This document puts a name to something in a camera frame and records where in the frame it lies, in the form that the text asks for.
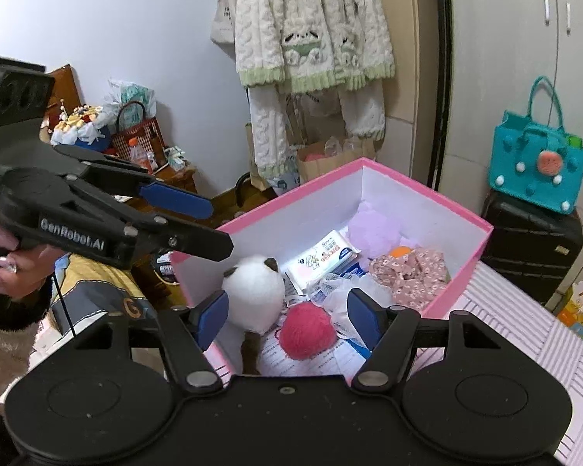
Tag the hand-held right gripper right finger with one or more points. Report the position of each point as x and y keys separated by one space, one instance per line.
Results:
x=362 y=313

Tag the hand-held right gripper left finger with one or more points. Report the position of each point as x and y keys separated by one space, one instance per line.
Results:
x=213 y=311

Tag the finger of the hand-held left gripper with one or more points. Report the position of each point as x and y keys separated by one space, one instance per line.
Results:
x=179 y=201
x=199 y=245

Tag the white mesh bath pouf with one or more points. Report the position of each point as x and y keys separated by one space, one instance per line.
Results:
x=337 y=296

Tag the white cat plush toy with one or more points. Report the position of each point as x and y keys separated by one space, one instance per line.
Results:
x=252 y=296

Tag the pink fluffy pouch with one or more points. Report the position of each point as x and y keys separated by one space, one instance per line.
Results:
x=306 y=332

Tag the white tissue packet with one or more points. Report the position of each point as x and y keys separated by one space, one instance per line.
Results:
x=320 y=257

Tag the pink cardboard box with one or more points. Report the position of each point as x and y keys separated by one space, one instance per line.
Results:
x=447 y=272

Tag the person's left hand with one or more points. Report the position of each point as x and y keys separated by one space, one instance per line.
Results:
x=19 y=272

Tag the wooden nightstand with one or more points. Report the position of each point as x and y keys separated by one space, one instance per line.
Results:
x=179 y=179

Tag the blue wet wipes packet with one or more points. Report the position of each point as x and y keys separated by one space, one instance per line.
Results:
x=358 y=344

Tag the pink floral cloth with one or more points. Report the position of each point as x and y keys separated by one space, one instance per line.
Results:
x=410 y=276

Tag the orange drink bottle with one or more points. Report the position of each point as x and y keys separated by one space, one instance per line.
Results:
x=138 y=155

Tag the orange sponge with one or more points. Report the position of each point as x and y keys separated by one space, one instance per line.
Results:
x=399 y=252

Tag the checked basket bag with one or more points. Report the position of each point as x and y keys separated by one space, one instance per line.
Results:
x=143 y=133

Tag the purple plush toy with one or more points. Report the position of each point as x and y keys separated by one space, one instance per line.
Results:
x=374 y=230

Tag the flower bouquet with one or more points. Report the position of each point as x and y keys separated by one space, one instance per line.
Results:
x=80 y=128

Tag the yellow grey cartoon pillow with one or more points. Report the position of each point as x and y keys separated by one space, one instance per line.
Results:
x=102 y=296

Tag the green white tissue pack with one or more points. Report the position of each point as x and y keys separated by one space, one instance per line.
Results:
x=133 y=94

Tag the cream knitted trousers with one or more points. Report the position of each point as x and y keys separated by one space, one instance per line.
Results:
x=272 y=126

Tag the brown paper bag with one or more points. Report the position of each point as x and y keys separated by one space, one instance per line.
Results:
x=330 y=162

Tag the black suitcase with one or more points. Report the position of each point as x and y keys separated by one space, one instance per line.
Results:
x=529 y=247

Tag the beige canvas bag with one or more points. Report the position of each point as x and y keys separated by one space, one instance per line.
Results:
x=222 y=17

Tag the teal felt tote bag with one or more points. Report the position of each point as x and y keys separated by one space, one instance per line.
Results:
x=539 y=165

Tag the cream knitted cardigan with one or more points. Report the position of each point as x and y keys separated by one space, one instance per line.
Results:
x=316 y=14

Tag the beige wardrobe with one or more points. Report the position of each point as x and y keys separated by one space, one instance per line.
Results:
x=515 y=34

